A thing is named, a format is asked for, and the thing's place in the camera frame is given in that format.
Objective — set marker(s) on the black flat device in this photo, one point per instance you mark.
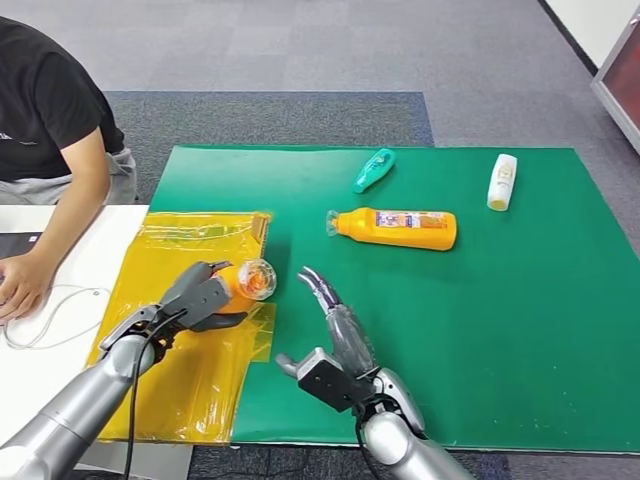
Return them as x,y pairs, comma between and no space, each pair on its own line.
15,245

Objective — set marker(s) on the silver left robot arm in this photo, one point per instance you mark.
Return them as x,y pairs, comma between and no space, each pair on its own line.
75,411

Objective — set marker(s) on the yellow transparent plastic bag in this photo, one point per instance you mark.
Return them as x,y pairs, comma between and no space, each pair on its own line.
200,384

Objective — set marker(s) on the green table mat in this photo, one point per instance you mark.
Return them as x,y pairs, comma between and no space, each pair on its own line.
500,298

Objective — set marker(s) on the teal plastic bottle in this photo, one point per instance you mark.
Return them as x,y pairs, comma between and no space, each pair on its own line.
373,171

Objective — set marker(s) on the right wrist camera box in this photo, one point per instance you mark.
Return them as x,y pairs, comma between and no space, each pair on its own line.
330,384

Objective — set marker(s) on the white framed red panel cabinet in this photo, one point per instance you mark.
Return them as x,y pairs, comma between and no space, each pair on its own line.
627,73

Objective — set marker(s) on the white plastic bottle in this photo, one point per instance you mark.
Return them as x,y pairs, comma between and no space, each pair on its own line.
502,182

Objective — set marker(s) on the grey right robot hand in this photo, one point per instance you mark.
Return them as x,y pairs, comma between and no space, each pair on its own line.
350,341

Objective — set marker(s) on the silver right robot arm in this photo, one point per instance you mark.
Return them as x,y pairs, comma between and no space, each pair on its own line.
404,444

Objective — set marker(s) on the person's hand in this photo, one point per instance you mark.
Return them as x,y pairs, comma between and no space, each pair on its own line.
20,285

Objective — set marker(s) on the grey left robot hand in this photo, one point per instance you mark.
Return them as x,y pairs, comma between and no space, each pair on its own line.
200,298

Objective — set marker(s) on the orange Tide detergent bottle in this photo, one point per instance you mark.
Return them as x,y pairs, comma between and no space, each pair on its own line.
255,279

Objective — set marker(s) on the person's forearm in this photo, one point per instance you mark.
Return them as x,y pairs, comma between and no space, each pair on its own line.
65,218

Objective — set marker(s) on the person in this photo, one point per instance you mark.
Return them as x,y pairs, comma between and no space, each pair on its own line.
40,99

